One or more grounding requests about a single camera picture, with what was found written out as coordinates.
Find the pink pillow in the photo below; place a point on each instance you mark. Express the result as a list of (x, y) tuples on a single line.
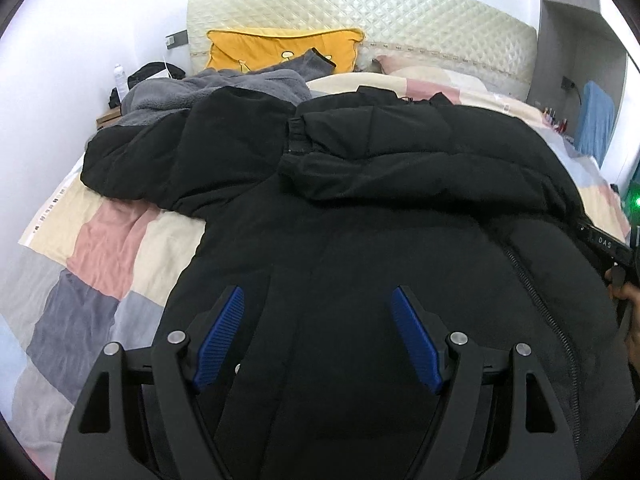
[(400, 62)]

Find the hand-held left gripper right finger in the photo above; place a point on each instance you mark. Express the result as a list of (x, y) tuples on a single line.
[(415, 340)]

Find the yellow pillow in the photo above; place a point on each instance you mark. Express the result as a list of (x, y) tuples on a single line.
[(250, 47)]

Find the black puffer jacket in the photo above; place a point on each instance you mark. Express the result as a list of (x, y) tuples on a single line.
[(350, 210)]

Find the cream quilted headboard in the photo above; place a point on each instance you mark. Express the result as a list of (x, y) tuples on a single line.
[(425, 20)]

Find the person's right hand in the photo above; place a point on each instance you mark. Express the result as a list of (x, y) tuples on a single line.
[(634, 320)]

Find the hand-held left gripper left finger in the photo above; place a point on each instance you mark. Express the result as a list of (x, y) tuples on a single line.
[(220, 335)]

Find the pastel patchwork quilt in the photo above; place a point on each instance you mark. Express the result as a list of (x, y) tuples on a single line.
[(115, 240)]

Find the black bag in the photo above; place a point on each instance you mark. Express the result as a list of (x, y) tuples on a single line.
[(145, 72)]

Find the grey fleece garment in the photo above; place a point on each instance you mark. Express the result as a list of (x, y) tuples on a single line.
[(165, 95)]

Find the small cosmetic bottles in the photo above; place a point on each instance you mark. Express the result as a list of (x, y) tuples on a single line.
[(556, 121)]

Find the grey wall socket panel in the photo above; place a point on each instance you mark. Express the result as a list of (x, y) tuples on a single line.
[(176, 40)]

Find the clear plastic bottle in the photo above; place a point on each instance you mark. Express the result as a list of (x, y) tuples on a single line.
[(119, 77)]

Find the wooden nightstand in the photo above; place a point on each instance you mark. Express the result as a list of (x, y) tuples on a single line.
[(107, 119)]

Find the dark wall socket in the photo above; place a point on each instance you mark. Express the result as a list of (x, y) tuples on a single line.
[(568, 83)]

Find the blue hanging cloth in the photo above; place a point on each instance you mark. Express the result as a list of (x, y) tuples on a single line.
[(595, 120)]

